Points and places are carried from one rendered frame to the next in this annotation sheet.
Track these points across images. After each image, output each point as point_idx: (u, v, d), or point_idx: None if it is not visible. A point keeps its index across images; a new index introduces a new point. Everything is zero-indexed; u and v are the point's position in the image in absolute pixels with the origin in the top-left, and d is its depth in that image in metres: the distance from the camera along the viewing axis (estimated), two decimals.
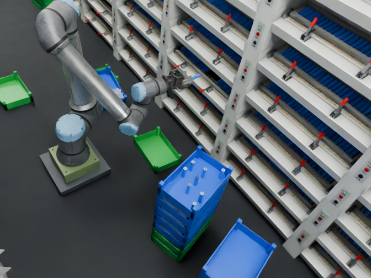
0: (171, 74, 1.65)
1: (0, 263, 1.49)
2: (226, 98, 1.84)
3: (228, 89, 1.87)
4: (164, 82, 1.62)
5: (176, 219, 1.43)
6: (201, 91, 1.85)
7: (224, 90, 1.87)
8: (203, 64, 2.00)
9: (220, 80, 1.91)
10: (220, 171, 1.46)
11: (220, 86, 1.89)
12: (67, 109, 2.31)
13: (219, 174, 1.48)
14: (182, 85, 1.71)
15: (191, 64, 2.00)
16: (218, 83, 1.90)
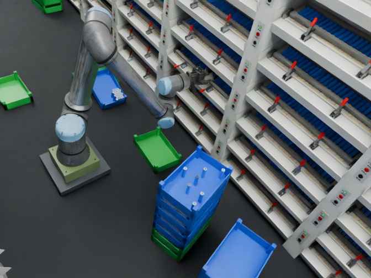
0: (195, 70, 1.79)
1: (0, 263, 1.49)
2: (226, 98, 1.84)
3: (228, 89, 1.87)
4: (187, 77, 1.75)
5: (176, 219, 1.43)
6: (201, 91, 1.85)
7: (224, 90, 1.87)
8: (203, 64, 2.00)
9: (220, 80, 1.91)
10: (220, 171, 1.46)
11: (220, 86, 1.89)
12: None
13: (219, 174, 1.48)
14: (204, 81, 1.84)
15: (191, 64, 2.00)
16: (218, 83, 1.90)
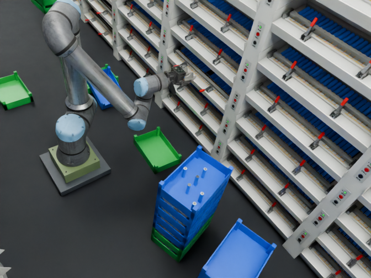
0: (173, 70, 1.70)
1: (0, 263, 1.49)
2: (226, 98, 1.84)
3: (228, 89, 1.87)
4: (165, 78, 1.66)
5: (176, 219, 1.43)
6: (201, 91, 1.85)
7: (224, 90, 1.87)
8: (203, 64, 2.00)
9: (220, 80, 1.91)
10: (212, 75, 1.94)
11: (220, 86, 1.89)
12: None
13: (215, 73, 1.95)
14: (183, 81, 1.75)
15: (191, 64, 2.00)
16: (218, 83, 1.90)
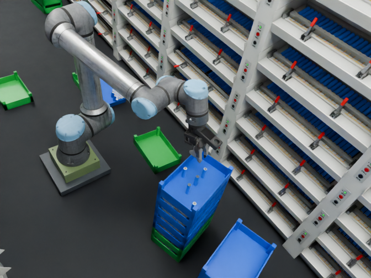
0: (187, 128, 1.34)
1: (0, 263, 1.49)
2: (226, 98, 1.84)
3: (228, 89, 1.87)
4: None
5: (176, 219, 1.43)
6: None
7: (224, 90, 1.87)
8: (203, 64, 2.00)
9: (220, 80, 1.91)
10: (212, 75, 1.94)
11: (220, 86, 1.89)
12: (67, 109, 2.31)
13: (215, 73, 1.95)
14: None
15: (191, 64, 2.00)
16: (218, 83, 1.90)
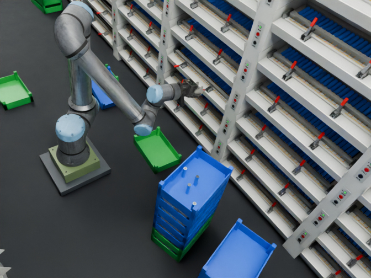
0: (186, 81, 1.72)
1: (0, 263, 1.49)
2: (226, 98, 1.84)
3: (228, 89, 1.87)
4: (179, 87, 1.67)
5: (176, 219, 1.43)
6: None
7: (224, 90, 1.87)
8: (203, 64, 2.00)
9: (220, 80, 1.91)
10: (212, 75, 1.94)
11: (220, 86, 1.89)
12: (67, 109, 2.31)
13: (215, 73, 1.95)
14: (194, 94, 1.77)
15: (191, 64, 2.00)
16: (218, 83, 1.90)
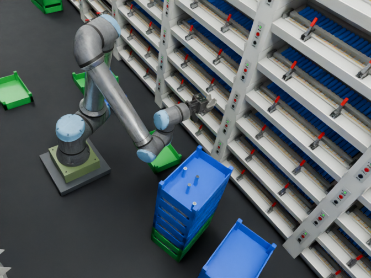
0: (195, 99, 1.58)
1: (0, 263, 1.49)
2: (228, 96, 1.84)
3: (231, 88, 1.88)
4: (187, 108, 1.55)
5: (176, 219, 1.43)
6: (213, 80, 1.85)
7: (227, 89, 1.87)
8: (205, 63, 2.00)
9: (222, 79, 1.92)
10: (213, 74, 1.94)
11: (222, 85, 1.89)
12: (67, 109, 2.31)
13: None
14: (206, 109, 1.64)
15: (194, 62, 2.01)
16: (220, 82, 1.90)
